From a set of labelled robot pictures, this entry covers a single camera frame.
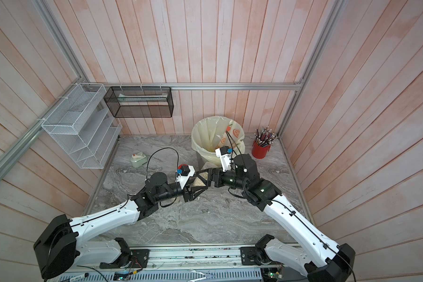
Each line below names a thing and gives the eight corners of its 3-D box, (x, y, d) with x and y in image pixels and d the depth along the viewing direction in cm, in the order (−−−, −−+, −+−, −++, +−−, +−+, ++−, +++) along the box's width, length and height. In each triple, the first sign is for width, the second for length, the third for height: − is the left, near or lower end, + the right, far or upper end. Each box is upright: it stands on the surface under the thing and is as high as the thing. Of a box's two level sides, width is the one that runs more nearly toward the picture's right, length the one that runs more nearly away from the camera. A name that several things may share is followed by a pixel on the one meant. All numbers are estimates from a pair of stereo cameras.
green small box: (133, 168, 105) (129, 161, 99) (133, 162, 108) (128, 155, 102) (148, 164, 107) (144, 157, 101) (146, 158, 110) (143, 151, 104)
